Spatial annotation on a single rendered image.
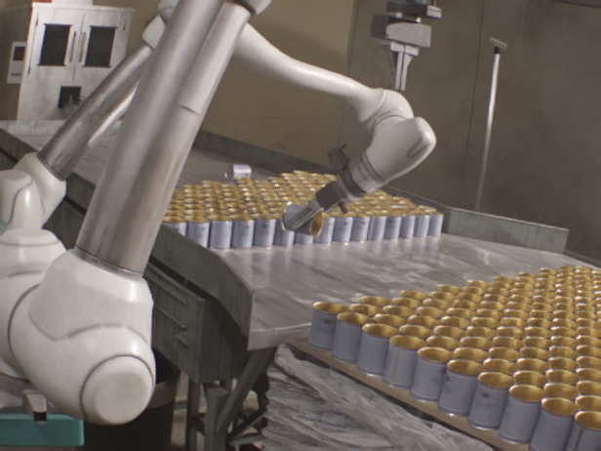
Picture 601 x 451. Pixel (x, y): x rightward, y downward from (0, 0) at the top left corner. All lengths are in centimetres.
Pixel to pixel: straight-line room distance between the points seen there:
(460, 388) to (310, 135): 877
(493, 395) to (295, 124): 864
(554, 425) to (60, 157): 122
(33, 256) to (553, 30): 358
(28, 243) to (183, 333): 84
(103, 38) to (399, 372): 554
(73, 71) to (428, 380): 553
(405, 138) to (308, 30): 800
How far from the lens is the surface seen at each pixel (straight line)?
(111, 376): 84
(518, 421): 110
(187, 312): 177
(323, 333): 138
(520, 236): 265
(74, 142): 167
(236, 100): 904
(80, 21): 643
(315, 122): 984
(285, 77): 158
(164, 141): 88
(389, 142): 165
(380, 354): 129
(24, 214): 150
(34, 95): 633
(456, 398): 117
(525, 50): 430
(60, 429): 112
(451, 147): 459
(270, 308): 156
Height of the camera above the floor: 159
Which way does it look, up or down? 13 degrees down
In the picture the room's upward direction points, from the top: 8 degrees clockwise
